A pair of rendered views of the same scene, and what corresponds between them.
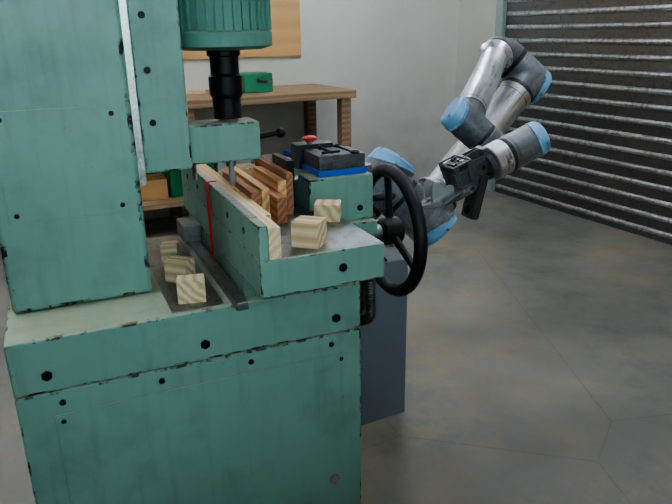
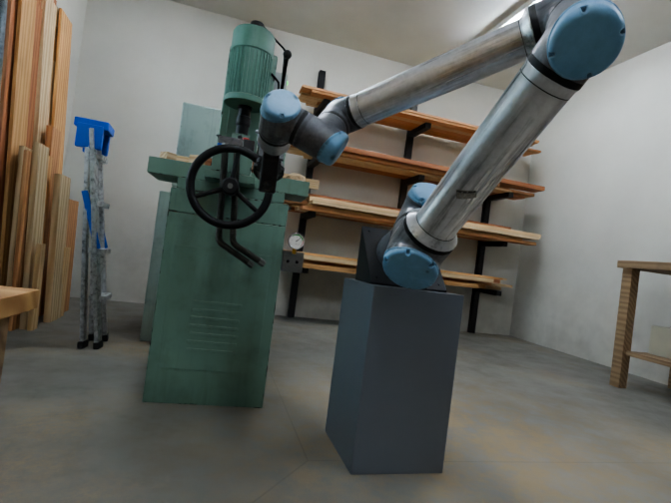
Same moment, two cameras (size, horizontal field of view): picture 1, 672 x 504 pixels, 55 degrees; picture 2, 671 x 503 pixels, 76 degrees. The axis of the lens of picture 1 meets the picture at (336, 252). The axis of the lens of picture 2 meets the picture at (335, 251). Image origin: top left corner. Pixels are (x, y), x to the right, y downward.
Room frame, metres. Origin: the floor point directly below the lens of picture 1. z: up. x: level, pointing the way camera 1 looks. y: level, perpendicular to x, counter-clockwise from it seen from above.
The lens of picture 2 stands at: (2.00, -1.47, 0.61)
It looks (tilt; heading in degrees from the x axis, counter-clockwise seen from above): 1 degrees up; 101
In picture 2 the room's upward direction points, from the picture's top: 7 degrees clockwise
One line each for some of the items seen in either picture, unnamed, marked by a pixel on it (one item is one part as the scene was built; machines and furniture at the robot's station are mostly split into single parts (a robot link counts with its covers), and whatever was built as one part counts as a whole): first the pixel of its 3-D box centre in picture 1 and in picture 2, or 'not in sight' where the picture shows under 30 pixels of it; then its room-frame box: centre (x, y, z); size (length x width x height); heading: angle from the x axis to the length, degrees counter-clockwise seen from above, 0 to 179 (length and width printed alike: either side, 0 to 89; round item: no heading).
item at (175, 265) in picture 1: (179, 269); not in sight; (1.09, 0.28, 0.82); 0.04 x 0.03 x 0.04; 70
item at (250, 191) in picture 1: (241, 193); not in sight; (1.22, 0.18, 0.93); 0.21 x 0.02 x 0.05; 23
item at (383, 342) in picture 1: (343, 330); (389, 367); (1.94, -0.02, 0.27); 0.30 x 0.30 x 0.55; 27
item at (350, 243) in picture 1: (289, 218); (232, 179); (1.23, 0.09, 0.87); 0.61 x 0.30 x 0.06; 23
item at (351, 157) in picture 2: not in sight; (413, 208); (1.86, 2.77, 1.20); 2.71 x 0.56 x 2.40; 27
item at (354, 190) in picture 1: (327, 191); (233, 164); (1.27, 0.01, 0.91); 0.15 x 0.14 x 0.09; 23
